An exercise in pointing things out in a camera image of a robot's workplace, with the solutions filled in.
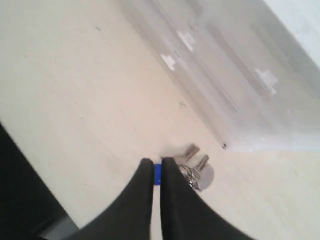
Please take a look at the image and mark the top right small drawer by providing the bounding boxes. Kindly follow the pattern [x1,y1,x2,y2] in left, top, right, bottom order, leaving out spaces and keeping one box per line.
[201,0,320,134]

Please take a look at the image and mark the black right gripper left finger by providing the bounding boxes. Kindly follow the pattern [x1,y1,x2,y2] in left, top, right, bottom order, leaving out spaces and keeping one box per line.
[67,158,154,240]

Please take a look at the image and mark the key bunch with blue fob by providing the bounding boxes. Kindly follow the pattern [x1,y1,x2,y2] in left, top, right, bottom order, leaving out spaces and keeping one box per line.
[154,143,215,192]

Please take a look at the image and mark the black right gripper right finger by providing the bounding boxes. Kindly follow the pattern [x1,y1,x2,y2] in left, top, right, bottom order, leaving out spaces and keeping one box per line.
[160,157,252,240]

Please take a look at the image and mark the wide drawer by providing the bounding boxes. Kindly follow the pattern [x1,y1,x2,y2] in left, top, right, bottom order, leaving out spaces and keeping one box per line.
[123,0,237,144]
[159,0,281,136]

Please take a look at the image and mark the white translucent drawer cabinet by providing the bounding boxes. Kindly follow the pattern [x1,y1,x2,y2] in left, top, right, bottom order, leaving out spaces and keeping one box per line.
[119,0,320,152]

